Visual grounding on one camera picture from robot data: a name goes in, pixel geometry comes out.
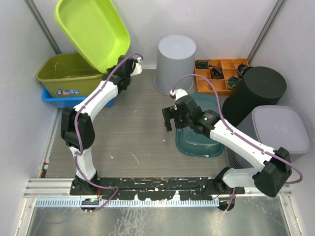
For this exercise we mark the white cable duct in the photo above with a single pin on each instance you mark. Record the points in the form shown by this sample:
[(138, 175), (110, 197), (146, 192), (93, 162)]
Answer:
[(93, 202)]

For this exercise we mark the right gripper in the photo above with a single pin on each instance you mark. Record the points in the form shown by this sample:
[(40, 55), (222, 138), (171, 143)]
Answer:
[(169, 113)]

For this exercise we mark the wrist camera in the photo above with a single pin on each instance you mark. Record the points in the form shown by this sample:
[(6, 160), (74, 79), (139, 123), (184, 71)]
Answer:
[(178, 95), (137, 68)]

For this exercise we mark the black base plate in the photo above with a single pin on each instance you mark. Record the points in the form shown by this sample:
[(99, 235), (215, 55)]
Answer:
[(164, 188)]

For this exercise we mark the grey mesh waste basket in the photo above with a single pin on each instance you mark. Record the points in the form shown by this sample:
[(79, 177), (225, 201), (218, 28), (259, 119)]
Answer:
[(278, 126)]

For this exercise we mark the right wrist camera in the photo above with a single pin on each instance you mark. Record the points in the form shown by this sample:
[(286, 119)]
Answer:
[(178, 95)]

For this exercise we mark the orange compartment tray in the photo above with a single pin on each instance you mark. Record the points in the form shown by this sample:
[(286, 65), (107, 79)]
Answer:
[(208, 86)]

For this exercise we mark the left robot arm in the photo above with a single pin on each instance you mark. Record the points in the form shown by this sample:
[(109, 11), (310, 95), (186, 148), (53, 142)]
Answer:
[(77, 128)]

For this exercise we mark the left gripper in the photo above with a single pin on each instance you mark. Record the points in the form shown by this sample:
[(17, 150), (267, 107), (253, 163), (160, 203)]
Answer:
[(109, 70)]

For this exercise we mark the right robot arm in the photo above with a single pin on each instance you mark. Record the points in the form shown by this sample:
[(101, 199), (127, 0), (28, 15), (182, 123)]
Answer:
[(270, 168)]

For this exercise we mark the yellow-green plastic tub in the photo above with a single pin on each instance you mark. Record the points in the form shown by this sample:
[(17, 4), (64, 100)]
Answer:
[(95, 29)]

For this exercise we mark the blue plastic tub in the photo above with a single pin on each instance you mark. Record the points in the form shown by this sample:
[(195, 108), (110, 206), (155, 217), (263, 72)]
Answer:
[(65, 98)]

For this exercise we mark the aluminium rail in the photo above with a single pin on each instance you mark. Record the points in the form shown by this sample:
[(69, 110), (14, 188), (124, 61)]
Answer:
[(60, 187)]

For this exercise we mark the olive perforated plastic tub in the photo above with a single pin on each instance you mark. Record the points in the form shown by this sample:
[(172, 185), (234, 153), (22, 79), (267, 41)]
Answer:
[(69, 75)]

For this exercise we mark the green plastic tub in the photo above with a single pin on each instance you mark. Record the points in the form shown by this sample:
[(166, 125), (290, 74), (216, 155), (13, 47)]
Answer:
[(190, 143)]

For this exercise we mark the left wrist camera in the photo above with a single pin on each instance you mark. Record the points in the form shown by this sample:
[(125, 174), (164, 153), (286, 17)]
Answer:
[(137, 68)]

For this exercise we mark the light grey round bucket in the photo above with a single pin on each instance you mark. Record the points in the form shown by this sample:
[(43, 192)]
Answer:
[(175, 59)]

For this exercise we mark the black ribbed bin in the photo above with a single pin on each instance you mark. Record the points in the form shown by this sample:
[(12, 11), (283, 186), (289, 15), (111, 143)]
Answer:
[(259, 86)]

